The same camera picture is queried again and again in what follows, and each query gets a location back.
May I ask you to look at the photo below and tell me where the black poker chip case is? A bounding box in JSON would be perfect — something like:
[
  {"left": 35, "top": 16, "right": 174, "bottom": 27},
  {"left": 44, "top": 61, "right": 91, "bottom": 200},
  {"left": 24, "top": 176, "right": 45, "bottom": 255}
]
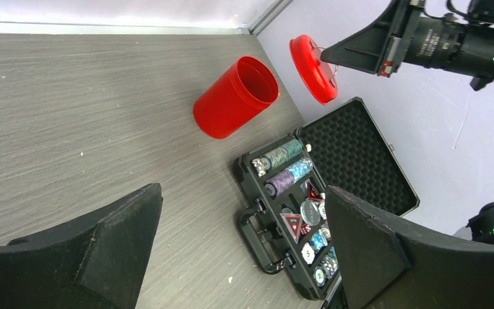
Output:
[{"left": 233, "top": 97, "right": 419, "bottom": 308}]

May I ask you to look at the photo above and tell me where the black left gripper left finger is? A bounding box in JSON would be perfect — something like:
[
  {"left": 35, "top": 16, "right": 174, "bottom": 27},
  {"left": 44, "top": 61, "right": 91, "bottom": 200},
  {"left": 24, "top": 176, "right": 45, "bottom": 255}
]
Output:
[{"left": 0, "top": 183, "right": 163, "bottom": 308}]

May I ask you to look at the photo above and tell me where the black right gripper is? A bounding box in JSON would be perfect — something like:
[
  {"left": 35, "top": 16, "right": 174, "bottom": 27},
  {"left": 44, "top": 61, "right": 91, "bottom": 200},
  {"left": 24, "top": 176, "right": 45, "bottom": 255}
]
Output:
[{"left": 320, "top": 1, "right": 443, "bottom": 77}]

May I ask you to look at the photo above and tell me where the red round lid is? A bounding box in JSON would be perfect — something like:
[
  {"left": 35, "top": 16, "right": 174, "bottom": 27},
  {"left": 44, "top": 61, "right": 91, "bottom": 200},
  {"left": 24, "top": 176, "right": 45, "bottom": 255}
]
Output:
[{"left": 289, "top": 35, "right": 338, "bottom": 105}]

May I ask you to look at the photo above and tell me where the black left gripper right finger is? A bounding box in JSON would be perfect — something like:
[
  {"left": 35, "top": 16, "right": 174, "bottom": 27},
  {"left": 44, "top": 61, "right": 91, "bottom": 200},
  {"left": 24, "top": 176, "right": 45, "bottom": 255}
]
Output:
[{"left": 326, "top": 186, "right": 494, "bottom": 308}]

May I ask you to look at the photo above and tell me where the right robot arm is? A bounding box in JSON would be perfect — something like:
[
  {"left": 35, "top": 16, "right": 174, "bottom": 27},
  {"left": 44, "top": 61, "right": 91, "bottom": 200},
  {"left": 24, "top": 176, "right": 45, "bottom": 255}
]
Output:
[{"left": 321, "top": 0, "right": 494, "bottom": 91}]

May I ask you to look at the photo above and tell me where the red tall cup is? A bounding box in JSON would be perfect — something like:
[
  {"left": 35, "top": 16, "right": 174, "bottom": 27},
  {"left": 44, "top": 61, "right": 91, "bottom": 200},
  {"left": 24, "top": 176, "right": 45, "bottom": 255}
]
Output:
[{"left": 192, "top": 56, "right": 279, "bottom": 139}]

